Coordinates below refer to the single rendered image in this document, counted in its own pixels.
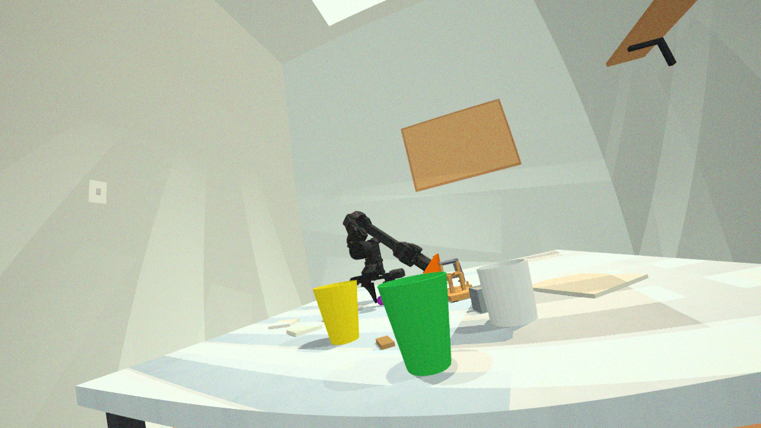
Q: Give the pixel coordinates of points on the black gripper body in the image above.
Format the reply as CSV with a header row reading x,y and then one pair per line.
x,y
392,274

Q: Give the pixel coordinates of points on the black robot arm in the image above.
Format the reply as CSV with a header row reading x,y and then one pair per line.
x,y
358,226

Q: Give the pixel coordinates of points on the white mug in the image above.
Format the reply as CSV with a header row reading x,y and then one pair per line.
x,y
508,292

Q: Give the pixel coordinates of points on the wooden catapult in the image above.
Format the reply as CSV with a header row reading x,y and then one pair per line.
x,y
459,292

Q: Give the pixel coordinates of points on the green cup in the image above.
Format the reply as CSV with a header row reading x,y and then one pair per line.
x,y
417,308

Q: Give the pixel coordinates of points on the yellow cup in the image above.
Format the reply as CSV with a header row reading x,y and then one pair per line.
x,y
338,305

